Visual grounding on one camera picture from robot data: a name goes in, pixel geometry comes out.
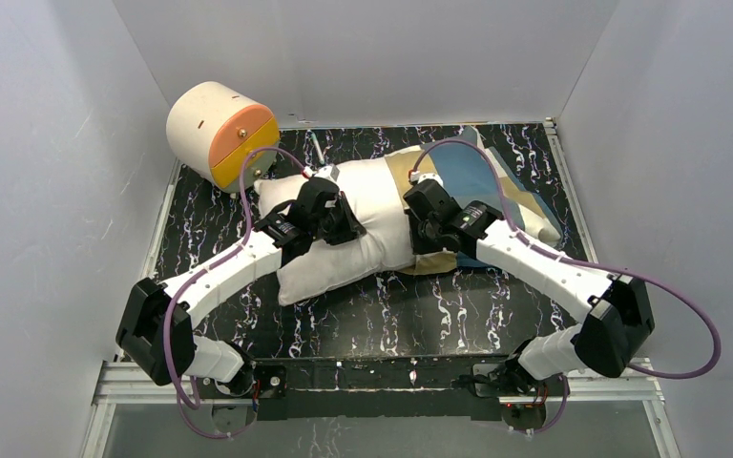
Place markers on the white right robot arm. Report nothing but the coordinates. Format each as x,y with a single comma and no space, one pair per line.
612,312

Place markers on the white pillow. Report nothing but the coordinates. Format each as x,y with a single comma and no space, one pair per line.
372,195

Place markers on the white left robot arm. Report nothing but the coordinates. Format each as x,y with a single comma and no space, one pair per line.
157,326

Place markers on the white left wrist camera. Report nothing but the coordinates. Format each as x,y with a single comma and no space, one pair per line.
329,172

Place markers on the blue beige white pillowcase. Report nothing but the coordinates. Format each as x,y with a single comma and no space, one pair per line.
467,177

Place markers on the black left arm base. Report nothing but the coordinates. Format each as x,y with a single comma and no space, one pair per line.
259,382

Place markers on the aluminium table frame rail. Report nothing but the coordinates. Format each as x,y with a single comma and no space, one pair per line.
366,371

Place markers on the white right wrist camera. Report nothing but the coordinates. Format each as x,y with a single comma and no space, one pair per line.
417,176

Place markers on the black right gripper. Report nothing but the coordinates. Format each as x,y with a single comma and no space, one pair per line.
422,233

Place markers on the round cream drawer cabinet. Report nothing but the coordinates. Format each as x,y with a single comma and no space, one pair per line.
221,135

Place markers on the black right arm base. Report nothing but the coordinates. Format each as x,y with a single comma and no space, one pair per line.
505,389

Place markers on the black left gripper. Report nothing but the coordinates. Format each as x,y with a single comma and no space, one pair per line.
346,223

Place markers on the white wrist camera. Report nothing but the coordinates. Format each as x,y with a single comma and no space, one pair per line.
329,172
417,176

